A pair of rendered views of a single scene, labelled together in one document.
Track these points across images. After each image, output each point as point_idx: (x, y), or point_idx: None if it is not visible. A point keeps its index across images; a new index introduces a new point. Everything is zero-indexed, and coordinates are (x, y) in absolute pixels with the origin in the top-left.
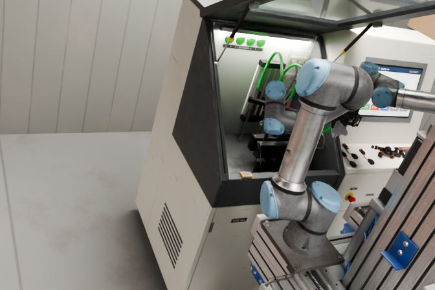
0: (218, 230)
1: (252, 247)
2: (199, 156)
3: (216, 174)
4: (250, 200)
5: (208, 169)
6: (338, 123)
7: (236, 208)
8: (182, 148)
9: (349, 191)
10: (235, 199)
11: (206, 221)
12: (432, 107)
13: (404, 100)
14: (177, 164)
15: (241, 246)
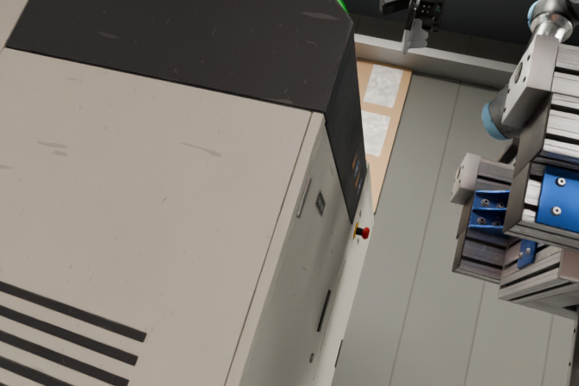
0: (302, 222)
1: (556, 119)
2: (207, 23)
3: (321, 20)
4: (340, 144)
5: (268, 29)
6: (418, 21)
7: (330, 156)
8: (85, 51)
9: (357, 219)
10: (338, 119)
11: (302, 167)
12: None
13: None
14: (59, 103)
15: (295, 314)
